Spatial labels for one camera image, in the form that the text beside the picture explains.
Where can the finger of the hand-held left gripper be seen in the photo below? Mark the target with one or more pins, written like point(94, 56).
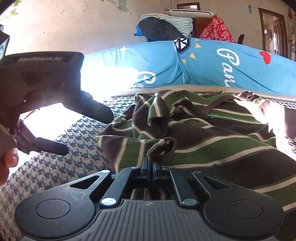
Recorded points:
point(53, 148)
point(99, 111)

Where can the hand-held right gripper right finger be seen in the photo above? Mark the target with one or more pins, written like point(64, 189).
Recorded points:
point(155, 173)

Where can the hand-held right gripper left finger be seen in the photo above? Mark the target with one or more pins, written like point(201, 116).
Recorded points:
point(145, 172)

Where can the green brown striped t-shirt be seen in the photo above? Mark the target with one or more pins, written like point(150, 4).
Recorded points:
point(208, 143)

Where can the person's left hand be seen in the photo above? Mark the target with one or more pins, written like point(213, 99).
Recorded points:
point(9, 160)

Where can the houndstooth woven mat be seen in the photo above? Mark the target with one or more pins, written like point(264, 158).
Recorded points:
point(57, 176)

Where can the blue printed quilt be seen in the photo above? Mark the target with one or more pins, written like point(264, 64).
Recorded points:
point(203, 67)

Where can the brown wooden furniture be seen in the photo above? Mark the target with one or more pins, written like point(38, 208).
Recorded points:
point(201, 26)

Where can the white flat pillow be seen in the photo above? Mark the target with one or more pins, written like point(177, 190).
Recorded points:
point(192, 13)

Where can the red floral cloth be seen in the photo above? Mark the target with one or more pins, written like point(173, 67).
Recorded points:
point(217, 30)

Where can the dark chair back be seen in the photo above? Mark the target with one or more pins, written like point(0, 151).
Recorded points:
point(241, 39)

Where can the grey refrigerator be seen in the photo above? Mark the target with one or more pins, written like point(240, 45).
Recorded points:
point(291, 46)

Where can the wooden picture frame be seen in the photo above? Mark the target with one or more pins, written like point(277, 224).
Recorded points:
point(188, 5)

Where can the wooden door frame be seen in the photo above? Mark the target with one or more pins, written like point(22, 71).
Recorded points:
point(261, 30)

